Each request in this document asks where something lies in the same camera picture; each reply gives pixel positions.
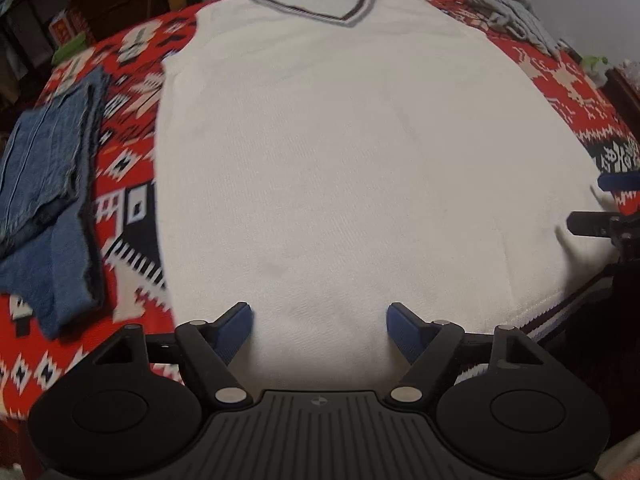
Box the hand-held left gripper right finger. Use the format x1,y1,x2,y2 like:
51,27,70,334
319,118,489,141
386,302,548,403

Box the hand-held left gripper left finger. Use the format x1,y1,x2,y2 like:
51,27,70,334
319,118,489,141
95,301,252,405

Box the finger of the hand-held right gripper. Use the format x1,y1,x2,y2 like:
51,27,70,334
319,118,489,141
566,211,640,261
597,172,640,193

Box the white knit vest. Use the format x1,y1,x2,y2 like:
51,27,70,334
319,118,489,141
154,0,608,396

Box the dark wooden nightstand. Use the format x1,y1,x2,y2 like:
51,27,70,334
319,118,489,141
602,62,640,136

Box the lime green toy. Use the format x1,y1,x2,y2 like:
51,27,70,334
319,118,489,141
580,55,608,86

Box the crumpled grey sweater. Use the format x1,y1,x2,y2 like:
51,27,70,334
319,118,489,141
467,0,566,58

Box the red patterned blanket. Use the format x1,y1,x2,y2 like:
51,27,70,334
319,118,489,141
0,0,640,421

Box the folded blue jeans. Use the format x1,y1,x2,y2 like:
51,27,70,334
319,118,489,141
0,65,112,338

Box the red printed carton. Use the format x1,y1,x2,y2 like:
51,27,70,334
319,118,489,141
50,10,83,46

